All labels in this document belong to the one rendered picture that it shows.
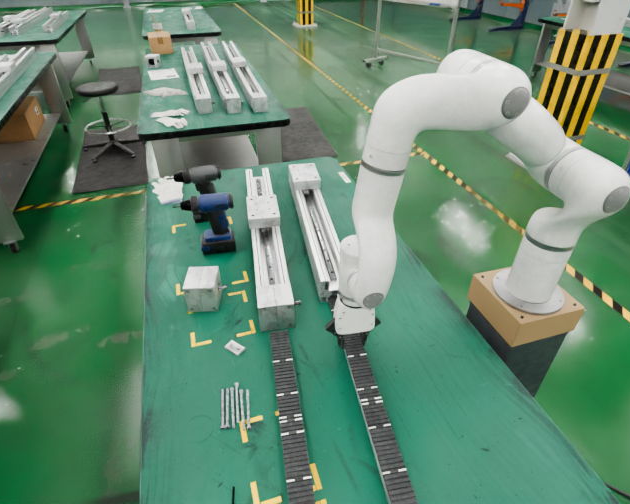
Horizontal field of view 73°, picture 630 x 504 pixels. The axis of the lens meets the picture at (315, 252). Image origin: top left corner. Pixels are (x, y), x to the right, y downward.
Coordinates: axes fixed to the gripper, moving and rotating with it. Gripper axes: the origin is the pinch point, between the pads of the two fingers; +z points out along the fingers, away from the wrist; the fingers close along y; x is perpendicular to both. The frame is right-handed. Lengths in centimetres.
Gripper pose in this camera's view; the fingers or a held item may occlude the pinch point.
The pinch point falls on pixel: (352, 339)
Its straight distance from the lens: 116.1
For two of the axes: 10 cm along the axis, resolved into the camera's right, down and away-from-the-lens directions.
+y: 9.8, -1.1, 1.4
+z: 0.0, 8.0, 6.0
